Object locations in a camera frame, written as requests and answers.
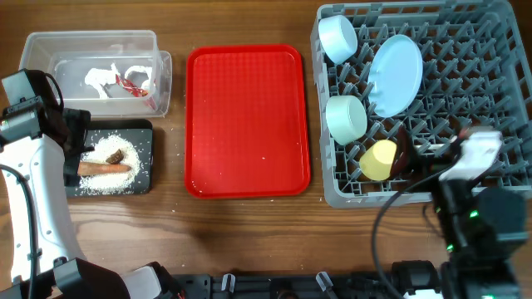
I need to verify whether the yellow cup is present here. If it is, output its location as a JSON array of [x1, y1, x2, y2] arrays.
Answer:
[[359, 140, 397, 181]]

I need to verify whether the carrot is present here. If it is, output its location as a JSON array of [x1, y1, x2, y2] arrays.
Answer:
[[77, 162, 131, 176]]

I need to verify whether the brown food scrap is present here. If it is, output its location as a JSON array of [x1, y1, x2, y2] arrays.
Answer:
[[106, 149, 124, 164]]

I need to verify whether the white rice pile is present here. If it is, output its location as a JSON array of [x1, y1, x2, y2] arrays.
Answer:
[[76, 133, 143, 195]]

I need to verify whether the green bowl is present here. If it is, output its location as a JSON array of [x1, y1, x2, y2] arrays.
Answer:
[[325, 96, 367, 145]]

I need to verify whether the red snack wrapper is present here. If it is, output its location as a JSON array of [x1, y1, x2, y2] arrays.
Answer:
[[116, 75, 156, 110]]

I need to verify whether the light blue plate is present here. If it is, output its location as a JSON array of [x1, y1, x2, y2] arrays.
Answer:
[[367, 34, 423, 118]]

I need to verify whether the small blue bowl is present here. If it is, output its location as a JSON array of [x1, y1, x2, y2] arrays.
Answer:
[[318, 15, 358, 64]]

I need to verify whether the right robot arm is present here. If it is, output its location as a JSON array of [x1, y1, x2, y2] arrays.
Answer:
[[382, 127, 528, 298]]

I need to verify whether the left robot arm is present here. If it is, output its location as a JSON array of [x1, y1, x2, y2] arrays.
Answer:
[[1, 69, 164, 298]]

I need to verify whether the grey dishwasher rack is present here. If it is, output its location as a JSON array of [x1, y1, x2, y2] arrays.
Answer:
[[310, 1, 531, 208]]

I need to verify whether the clear plastic bin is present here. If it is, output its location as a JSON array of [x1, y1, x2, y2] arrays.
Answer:
[[19, 30, 172, 119]]

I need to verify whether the red serving tray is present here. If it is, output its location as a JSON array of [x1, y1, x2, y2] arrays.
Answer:
[[184, 44, 311, 199]]

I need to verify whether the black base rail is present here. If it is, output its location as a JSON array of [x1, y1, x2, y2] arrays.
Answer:
[[174, 272, 389, 299]]

